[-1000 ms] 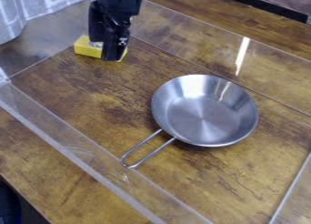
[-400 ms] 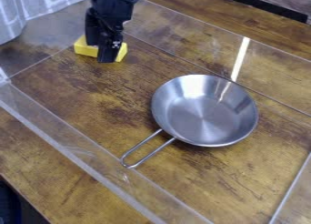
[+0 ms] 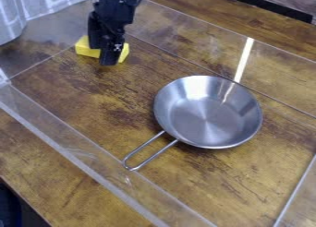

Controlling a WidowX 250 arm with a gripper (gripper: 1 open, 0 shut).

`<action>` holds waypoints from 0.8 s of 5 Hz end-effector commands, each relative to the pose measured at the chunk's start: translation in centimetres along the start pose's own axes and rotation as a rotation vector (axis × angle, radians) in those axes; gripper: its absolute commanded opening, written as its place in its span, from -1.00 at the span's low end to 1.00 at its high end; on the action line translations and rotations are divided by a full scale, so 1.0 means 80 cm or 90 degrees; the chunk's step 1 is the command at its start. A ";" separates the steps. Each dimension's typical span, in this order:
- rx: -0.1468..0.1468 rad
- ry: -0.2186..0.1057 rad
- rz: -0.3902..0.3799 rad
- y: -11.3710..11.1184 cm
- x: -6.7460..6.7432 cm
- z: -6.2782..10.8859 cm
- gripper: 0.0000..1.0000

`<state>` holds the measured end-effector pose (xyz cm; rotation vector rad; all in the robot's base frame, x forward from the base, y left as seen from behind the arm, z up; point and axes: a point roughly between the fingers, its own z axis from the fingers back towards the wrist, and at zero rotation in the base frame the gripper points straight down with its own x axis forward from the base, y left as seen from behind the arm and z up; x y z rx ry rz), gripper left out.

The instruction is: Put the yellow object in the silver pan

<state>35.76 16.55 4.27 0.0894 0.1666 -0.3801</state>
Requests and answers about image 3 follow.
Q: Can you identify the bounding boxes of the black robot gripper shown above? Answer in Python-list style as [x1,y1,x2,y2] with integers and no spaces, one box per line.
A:
[87,0,142,66]

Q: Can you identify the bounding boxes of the yellow butter box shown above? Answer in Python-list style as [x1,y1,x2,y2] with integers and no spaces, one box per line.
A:
[75,35,130,63]

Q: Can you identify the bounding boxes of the silver metal pan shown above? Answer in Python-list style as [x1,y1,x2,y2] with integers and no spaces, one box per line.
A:
[121,75,264,172]

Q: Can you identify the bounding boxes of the white patterned curtain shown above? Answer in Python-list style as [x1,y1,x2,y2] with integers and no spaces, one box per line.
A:
[0,0,86,46]

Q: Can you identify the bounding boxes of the clear acrylic enclosure wall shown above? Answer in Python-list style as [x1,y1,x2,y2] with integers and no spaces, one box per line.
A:
[0,0,316,227]

